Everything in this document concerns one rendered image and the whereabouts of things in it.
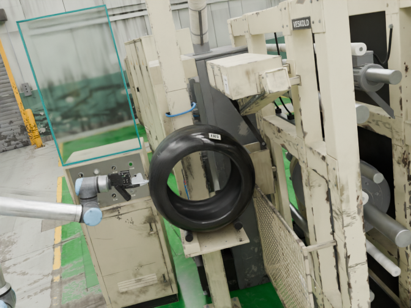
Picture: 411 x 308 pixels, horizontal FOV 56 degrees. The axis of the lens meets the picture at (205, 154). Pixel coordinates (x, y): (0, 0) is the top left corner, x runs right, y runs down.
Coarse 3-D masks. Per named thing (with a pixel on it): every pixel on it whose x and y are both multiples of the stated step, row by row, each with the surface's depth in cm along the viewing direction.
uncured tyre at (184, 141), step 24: (168, 144) 198; (192, 144) 194; (216, 144) 196; (240, 144) 204; (168, 168) 195; (240, 168) 200; (168, 192) 228; (240, 192) 206; (168, 216) 203; (192, 216) 228; (216, 216) 225
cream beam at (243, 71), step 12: (216, 60) 209; (228, 60) 193; (240, 60) 179; (252, 60) 168; (264, 60) 164; (276, 60) 165; (216, 72) 191; (228, 72) 163; (240, 72) 164; (252, 72) 165; (264, 72) 165; (216, 84) 202; (228, 84) 166; (240, 84) 165; (252, 84) 166; (228, 96) 174; (240, 96) 167
